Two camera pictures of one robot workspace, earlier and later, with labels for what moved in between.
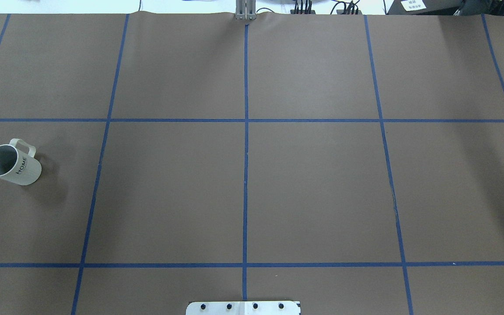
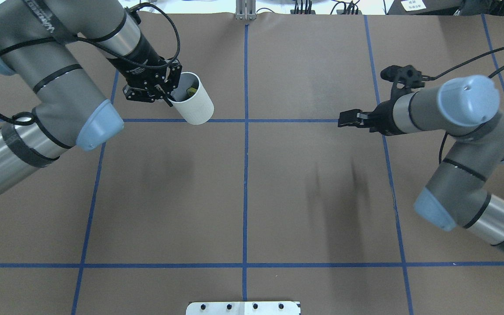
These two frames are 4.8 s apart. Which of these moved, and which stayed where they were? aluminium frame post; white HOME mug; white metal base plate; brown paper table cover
Moved: white HOME mug
Stayed: white metal base plate; brown paper table cover; aluminium frame post
